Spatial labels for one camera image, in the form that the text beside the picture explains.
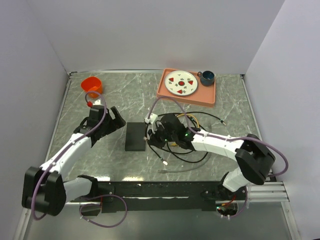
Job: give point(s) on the black network switch box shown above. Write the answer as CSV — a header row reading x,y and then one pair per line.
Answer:
x,y
134,139

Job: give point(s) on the white strawberry pattern plate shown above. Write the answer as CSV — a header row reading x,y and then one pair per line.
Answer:
x,y
181,83

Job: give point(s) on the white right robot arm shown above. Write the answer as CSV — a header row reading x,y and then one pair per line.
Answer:
x,y
253,158

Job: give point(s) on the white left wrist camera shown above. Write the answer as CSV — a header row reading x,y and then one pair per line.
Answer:
x,y
95,103

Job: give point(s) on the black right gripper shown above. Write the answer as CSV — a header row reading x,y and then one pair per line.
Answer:
x,y
153,134

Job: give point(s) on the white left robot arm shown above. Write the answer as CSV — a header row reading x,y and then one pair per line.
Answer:
x,y
45,189

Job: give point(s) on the orange plastic cup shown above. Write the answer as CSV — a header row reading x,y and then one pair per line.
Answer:
x,y
92,84

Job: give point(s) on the dark blue mug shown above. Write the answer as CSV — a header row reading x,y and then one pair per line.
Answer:
x,y
207,78

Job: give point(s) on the salmon pink tray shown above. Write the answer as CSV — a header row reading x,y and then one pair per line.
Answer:
x,y
204,96

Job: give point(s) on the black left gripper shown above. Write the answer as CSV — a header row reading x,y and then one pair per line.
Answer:
x,y
118,122

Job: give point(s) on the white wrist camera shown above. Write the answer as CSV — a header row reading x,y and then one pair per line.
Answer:
x,y
95,103
151,119

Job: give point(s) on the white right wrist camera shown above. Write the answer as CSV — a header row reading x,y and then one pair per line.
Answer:
x,y
151,119

